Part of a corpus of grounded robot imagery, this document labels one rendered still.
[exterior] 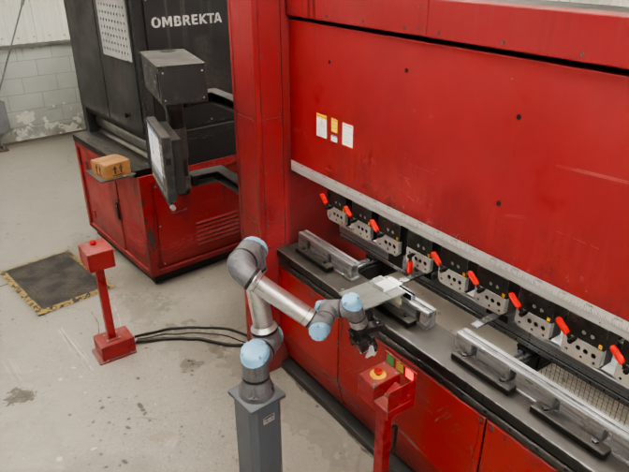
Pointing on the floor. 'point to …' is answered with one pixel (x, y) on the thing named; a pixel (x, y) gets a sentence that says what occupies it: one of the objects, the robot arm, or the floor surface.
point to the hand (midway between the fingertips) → (373, 352)
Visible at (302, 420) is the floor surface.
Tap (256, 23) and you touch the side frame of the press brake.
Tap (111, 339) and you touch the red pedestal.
